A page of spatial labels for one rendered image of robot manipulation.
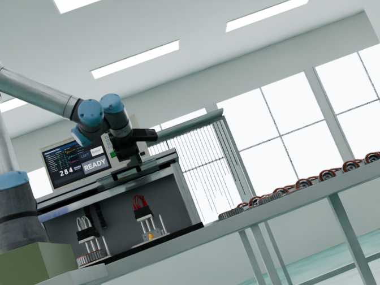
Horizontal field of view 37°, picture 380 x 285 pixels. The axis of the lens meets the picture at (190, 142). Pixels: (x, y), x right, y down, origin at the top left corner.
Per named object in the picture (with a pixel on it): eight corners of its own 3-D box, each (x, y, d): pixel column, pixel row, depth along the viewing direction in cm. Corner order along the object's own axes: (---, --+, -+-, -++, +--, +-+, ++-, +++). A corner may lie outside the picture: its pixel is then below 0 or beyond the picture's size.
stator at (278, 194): (279, 201, 245) (276, 193, 246) (288, 197, 234) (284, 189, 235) (256, 210, 242) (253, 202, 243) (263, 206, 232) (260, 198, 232)
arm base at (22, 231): (38, 242, 147) (29, 206, 150) (-15, 259, 148) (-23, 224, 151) (59, 244, 162) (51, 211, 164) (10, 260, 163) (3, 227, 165)
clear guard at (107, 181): (159, 169, 208) (154, 155, 209) (98, 193, 206) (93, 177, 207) (163, 181, 240) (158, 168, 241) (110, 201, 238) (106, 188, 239)
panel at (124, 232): (201, 227, 244) (177, 163, 250) (56, 282, 239) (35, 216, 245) (201, 227, 245) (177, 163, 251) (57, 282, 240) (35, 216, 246)
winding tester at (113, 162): (151, 156, 238) (134, 112, 241) (52, 193, 235) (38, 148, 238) (155, 170, 276) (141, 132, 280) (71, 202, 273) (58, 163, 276)
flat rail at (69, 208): (177, 171, 233) (174, 164, 234) (34, 225, 229) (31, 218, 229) (177, 172, 234) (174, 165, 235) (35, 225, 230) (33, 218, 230)
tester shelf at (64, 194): (178, 156, 235) (175, 146, 236) (23, 214, 230) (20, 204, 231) (180, 171, 278) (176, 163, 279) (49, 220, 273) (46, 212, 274)
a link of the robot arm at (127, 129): (126, 110, 193) (132, 126, 188) (129, 119, 196) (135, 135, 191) (105, 118, 192) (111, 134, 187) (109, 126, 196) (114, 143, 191)
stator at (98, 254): (106, 257, 213) (103, 247, 213) (78, 267, 210) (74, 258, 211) (107, 258, 223) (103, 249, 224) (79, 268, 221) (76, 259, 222)
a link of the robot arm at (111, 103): (91, 102, 183) (111, 87, 185) (101, 124, 191) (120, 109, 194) (105, 113, 178) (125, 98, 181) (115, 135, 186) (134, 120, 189)
